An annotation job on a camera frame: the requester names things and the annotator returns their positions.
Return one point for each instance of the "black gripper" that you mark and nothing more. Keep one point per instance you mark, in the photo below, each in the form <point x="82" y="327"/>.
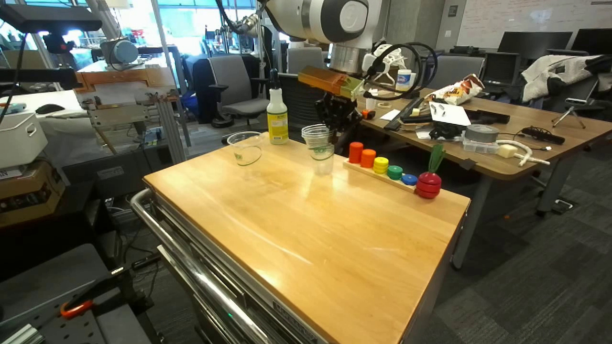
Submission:
<point x="340" y="105"/>

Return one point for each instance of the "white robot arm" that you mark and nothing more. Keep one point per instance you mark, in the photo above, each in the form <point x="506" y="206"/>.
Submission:
<point x="319" y="21"/>

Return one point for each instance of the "small orange object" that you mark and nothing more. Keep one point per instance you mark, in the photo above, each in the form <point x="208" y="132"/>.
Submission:
<point x="368" y="115"/>

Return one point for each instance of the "red toy cylinder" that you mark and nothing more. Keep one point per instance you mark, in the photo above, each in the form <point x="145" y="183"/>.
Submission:
<point x="357" y="153"/>

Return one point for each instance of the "small white jar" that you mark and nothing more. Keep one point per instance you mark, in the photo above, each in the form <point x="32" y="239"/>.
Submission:
<point x="372" y="103"/>

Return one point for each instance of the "dark mesh office chair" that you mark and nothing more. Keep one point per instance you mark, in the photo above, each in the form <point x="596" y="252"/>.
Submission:
<point x="303" y="101"/>

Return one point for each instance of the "orange toy cylinder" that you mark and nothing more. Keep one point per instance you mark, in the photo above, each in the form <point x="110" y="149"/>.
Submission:
<point x="368" y="157"/>

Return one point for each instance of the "yellow toy disc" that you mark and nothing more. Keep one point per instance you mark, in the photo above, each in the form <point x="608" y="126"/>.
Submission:
<point x="382" y="164"/>

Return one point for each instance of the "yellow spray bottle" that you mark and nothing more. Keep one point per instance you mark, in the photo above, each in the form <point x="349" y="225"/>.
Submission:
<point x="279" y="120"/>

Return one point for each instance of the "long black bar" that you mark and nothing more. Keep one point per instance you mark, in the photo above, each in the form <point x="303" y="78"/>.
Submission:
<point x="405" y="111"/>

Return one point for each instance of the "green toy disc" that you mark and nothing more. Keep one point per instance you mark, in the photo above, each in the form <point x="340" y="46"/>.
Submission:
<point x="395" y="172"/>

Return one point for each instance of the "wooden toy base strip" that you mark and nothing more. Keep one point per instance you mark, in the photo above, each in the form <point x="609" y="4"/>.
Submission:
<point x="391" y="180"/>

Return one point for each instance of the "white bottle blue label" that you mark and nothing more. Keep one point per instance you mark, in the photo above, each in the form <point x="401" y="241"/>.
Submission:
<point x="405" y="78"/>

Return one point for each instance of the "blue toy disc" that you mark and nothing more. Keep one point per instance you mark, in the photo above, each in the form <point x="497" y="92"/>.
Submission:
<point x="411" y="178"/>

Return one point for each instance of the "black pouch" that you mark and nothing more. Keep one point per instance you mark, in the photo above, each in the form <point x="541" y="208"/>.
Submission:
<point x="447" y="130"/>

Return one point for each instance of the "red apple toy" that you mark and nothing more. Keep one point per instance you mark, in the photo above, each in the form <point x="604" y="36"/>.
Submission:
<point x="430" y="183"/>

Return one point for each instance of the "white paper sheet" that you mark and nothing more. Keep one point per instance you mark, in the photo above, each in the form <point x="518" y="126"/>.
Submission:
<point x="451" y="113"/>

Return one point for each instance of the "grey office chair with armrests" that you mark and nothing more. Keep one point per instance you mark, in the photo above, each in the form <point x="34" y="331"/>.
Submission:
<point x="233" y="82"/>

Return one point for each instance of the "chips bag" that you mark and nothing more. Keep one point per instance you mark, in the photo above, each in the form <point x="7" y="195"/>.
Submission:
<point x="460" y="88"/>

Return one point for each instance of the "round grey container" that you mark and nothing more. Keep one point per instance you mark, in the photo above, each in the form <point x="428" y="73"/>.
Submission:
<point x="483" y="134"/>

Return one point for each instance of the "flat black device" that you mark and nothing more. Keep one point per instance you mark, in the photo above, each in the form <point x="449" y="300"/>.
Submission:
<point x="489" y="117"/>

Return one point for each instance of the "blue container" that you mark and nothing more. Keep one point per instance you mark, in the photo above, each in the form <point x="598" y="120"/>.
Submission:
<point x="191" y="103"/>

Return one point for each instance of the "small black monitor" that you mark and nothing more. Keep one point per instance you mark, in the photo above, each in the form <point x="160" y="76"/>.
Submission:
<point x="500" y="67"/>

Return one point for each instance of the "long wooden desk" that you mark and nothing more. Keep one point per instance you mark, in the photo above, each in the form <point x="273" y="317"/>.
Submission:
<point x="529" y="115"/>

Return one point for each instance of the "grey cart drawer cabinet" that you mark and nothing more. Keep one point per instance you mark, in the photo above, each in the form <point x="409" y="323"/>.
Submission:
<point x="269" y="311"/>

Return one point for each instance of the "black remote control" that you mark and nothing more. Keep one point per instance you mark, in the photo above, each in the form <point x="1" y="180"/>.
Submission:
<point x="542" y="134"/>

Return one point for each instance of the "large black monitor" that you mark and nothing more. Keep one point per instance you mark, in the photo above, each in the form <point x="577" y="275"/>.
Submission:
<point x="594" y="38"/>
<point x="537" y="46"/>

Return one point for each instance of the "wooden utility cart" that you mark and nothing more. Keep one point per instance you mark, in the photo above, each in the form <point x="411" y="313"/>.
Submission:
<point x="127" y="95"/>

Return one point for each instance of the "white cloth bundle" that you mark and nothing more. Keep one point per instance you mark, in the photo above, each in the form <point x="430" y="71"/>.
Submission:
<point x="558" y="69"/>

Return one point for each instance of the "grey cylindrical device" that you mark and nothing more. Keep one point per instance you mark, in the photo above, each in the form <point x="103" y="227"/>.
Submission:
<point x="120" y="52"/>

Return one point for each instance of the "small black tripod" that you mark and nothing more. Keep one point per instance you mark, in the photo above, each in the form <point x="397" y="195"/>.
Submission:
<point x="571" y="107"/>

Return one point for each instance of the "black computer mouse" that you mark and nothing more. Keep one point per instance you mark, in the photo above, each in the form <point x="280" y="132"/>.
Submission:
<point x="49" y="109"/>

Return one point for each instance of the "black overhead shelf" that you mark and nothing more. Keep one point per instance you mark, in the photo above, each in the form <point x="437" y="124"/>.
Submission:
<point x="51" y="15"/>

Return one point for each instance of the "cardboard box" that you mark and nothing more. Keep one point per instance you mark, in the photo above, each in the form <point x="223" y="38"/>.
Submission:
<point x="30" y="191"/>

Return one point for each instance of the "white storage bin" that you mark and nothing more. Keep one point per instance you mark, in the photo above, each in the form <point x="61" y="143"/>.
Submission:
<point x="20" y="136"/>

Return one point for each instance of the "grey metal machine base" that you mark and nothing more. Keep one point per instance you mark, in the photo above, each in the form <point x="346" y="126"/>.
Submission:
<point x="59" y="287"/>

